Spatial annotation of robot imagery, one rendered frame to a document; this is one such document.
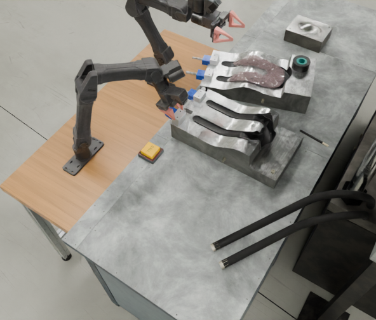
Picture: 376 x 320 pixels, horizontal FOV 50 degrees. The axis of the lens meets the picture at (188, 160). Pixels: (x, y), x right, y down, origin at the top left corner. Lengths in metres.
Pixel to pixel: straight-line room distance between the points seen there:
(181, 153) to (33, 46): 2.30
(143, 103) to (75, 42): 1.84
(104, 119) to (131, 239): 0.62
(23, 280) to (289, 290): 1.47
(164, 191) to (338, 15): 1.47
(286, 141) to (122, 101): 0.78
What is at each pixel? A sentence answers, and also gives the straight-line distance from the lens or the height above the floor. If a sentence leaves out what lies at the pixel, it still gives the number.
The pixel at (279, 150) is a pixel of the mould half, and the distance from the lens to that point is 1.68.
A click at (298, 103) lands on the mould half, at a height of 0.86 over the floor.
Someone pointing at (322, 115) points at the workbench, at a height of 0.80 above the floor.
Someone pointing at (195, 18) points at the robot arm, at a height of 1.21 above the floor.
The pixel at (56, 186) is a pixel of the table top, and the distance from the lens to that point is 1.73.
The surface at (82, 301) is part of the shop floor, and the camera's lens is 2.35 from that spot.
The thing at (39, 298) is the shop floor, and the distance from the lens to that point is 2.43.
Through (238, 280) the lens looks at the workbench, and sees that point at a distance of 1.47.
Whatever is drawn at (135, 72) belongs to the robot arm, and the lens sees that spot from 1.47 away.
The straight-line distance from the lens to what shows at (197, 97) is 1.77.
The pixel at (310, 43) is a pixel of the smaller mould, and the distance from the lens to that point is 2.23.
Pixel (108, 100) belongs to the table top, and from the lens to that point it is 1.97.
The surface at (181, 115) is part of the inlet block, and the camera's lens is 1.66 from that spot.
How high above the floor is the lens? 2.19
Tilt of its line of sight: 55 degrees down
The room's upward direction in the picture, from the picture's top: 2 degrees counter-clockwise
